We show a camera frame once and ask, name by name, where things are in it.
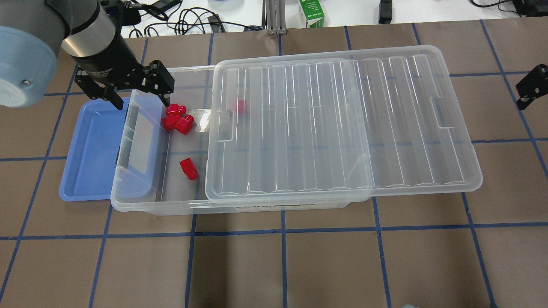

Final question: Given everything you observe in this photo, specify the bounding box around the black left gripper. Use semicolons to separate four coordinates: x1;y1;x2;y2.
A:
74;38;175;110

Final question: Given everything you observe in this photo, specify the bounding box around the red block from tray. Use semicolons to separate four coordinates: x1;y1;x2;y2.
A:
179;157;199;180

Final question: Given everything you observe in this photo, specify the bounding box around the clear plastic box lid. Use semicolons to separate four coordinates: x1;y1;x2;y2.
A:
204;45;483;206

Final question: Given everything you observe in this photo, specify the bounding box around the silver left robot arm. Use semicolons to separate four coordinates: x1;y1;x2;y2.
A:
0;0;175;110

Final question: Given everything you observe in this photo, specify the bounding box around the clear plastic storage box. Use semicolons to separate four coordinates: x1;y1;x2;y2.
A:
111;60;372;215

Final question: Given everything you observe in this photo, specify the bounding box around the blue plastic tray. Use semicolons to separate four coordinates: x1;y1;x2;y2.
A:
59;98;129;201

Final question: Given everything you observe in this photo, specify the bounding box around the black power adapter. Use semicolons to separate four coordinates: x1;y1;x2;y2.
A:
208;14;226;33

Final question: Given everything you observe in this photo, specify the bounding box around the red block under lid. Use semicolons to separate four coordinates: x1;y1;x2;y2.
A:
235;100;247;115

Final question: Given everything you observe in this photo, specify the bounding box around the green white carton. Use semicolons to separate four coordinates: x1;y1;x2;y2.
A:
298;0;325;29

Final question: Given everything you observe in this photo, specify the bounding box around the aluminium frame post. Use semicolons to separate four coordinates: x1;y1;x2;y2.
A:
262;0;286;36

